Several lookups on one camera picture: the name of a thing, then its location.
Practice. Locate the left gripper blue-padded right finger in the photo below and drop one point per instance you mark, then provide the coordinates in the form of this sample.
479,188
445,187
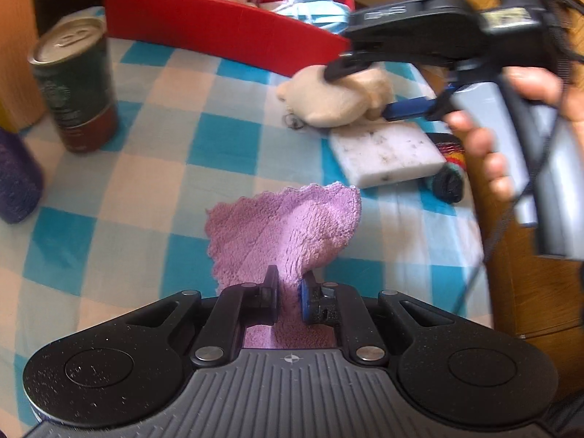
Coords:
341,307

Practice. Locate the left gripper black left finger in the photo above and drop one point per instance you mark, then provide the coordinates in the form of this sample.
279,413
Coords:
235,310

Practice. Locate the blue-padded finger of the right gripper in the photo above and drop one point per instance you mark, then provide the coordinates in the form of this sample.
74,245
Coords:
435,109

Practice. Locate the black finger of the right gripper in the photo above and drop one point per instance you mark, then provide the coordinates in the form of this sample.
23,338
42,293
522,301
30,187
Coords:
351,63

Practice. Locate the cream plush toy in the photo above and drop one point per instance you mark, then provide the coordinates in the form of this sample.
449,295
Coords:
311,100

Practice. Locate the white sponge block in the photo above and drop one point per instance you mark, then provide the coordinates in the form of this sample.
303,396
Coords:
373,155

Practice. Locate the striped knitted sock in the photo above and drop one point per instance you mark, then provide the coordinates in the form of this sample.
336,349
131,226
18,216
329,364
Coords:
448,184

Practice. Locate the purple towel cloth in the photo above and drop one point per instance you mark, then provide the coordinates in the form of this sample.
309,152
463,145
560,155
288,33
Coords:
297,230

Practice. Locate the light blue cloth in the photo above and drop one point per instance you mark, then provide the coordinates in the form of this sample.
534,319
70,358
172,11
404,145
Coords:
327,15

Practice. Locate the blue white checkered tablecloth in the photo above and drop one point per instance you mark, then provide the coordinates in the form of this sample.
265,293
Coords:
120,227

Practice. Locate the red storage box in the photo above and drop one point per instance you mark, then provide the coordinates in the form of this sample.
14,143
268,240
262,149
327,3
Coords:
224,29

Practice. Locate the green Starbucks can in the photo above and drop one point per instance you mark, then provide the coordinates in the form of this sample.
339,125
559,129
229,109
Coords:
71,65

